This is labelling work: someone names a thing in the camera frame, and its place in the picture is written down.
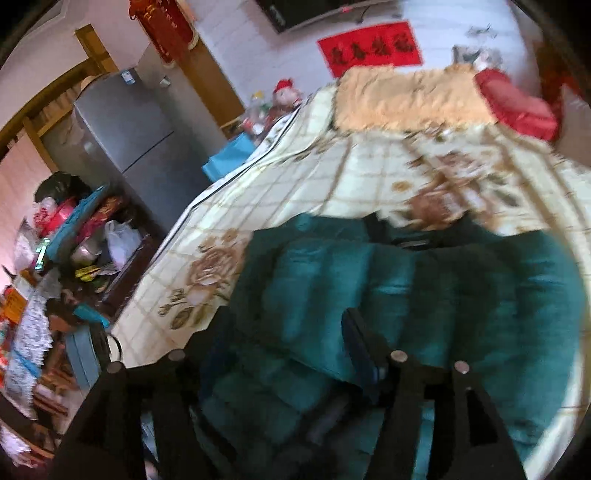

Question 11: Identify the dark green quilted jacket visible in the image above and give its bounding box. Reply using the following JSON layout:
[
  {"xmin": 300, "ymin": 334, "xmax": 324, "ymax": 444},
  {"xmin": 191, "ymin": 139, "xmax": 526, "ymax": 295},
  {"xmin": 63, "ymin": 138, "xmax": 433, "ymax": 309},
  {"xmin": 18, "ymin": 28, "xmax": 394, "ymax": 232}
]
[{"xmin": 202, "ymin": 214, "xmax": 587, "ymax": 479}]

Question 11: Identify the cluttered side table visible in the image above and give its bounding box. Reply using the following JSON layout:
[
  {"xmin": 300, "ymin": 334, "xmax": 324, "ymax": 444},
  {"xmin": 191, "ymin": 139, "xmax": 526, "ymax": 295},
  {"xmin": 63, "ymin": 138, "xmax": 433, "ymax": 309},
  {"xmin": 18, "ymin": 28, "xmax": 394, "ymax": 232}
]
[{"xmin": 1, "ymin": 175, "xmax": 158, "ymax": 464}]

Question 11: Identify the white plastic bag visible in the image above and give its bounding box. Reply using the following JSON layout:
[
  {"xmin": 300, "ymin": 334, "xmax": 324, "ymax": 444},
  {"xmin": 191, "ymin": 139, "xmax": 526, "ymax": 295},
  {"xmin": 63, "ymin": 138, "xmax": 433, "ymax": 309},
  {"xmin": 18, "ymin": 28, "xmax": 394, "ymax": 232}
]
[{"xmin": 104, "ymin": 220, "xmax": 142, "ymax": 270}]

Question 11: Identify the grey refrigerator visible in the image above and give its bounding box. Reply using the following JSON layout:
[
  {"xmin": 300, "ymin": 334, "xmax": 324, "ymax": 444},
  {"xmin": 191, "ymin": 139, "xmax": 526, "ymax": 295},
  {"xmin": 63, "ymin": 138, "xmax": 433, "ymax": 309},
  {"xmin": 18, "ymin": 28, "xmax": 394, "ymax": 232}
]
[{"xmin": 42, "ymin": 69, "xmax": 211, "ymax": 233}]

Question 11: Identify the cream floral bed sheet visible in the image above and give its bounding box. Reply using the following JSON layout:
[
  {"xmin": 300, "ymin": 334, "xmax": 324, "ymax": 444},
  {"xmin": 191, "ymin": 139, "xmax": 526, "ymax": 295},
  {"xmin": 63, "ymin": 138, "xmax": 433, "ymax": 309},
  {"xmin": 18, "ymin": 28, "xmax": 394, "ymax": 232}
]
[{"xmin": 114, "ymin": 86, "xmax": 590, "ymax": 479}]

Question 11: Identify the white pillow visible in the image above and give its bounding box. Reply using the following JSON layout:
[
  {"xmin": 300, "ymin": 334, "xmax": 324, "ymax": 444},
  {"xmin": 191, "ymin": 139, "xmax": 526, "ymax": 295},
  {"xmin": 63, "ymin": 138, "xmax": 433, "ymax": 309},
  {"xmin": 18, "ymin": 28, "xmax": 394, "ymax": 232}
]
[{"xmin": 556, "ymin": 84, "xmax": 591, "ymax": 167}]

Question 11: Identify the red ruffled cushion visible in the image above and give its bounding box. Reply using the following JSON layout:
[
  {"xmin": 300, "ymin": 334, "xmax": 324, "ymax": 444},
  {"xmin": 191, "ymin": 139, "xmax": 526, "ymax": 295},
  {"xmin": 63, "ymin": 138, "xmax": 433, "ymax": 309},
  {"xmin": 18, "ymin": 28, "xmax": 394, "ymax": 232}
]
[{"xmin": 475, "ymin": 69, "xmax": 559, "ymax": 141}]

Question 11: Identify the yellow ruffled pillow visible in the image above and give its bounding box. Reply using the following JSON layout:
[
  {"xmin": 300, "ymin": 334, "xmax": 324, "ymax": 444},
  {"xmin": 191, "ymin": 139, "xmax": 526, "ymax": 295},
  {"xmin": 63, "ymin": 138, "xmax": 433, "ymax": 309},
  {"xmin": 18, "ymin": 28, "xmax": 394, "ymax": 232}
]
[{"xmin": 334, "ymin": 64, "xmax": 496, "ymax": 132}]

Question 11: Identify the framed photo on headboard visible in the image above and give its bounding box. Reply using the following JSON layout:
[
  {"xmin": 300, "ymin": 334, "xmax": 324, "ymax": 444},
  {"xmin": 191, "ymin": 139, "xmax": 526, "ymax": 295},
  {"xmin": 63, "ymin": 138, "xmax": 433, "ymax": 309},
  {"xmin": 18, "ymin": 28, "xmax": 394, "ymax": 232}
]
[{"xmin": 453, "ymin": 45, "xmax": 503, "ymax": 71}]

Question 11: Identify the pig plush toy red hat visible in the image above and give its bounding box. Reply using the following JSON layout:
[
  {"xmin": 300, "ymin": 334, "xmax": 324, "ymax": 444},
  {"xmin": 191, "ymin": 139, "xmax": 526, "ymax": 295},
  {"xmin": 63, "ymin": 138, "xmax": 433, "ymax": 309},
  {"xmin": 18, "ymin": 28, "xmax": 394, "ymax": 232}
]
[{"xmin": 273, "ymin": 78, "xmax": 304, "ymax": 112}]

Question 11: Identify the red banner with characters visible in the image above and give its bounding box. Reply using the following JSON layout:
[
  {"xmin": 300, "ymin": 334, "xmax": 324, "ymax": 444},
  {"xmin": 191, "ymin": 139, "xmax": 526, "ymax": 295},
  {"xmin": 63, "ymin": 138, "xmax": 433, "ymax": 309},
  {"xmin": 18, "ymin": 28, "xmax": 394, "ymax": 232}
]
[{"xmin": 318, "ymin": 21, "xmax": 423, "ymax": 78}]

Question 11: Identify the red hanging wall decoration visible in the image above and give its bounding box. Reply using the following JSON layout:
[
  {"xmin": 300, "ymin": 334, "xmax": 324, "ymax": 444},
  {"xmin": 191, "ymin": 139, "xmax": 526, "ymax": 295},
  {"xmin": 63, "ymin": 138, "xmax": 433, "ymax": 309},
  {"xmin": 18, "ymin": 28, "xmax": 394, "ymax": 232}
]
[{"xmin": 128, "ymin": 0, "xmax": 198, "ymax": 66}]

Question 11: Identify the black wall television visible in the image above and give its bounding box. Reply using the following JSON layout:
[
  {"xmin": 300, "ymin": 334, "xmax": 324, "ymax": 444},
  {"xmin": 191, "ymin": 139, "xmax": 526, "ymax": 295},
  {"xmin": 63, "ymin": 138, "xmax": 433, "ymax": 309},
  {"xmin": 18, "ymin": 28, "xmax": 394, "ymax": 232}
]
[{"xmin": 255, "ymin": 0, "xmax": 402, "ymax": 33}]

